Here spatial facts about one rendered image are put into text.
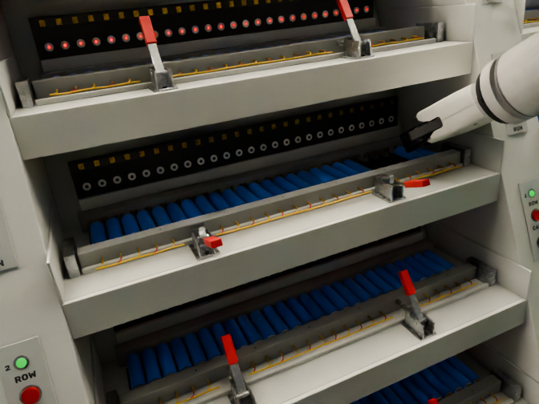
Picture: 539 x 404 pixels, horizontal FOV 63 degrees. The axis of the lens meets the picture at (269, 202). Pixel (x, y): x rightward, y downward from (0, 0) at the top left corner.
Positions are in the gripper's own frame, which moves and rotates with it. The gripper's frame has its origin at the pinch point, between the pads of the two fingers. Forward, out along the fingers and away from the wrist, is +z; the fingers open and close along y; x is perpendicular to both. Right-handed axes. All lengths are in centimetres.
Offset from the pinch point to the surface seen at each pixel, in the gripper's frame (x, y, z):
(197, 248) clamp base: 4.1, 39.5, -2.9
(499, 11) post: -12.6, -13.3, -10.4
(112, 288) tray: 4.9, 49.5, -2.7
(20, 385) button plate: 10, 60, -1
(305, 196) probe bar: 2.6, 22.9, -0.5
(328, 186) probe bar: 2.4, 19.2, -0.7
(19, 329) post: 5, 59, -2
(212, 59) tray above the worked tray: -18.2, 28.8, -1.9
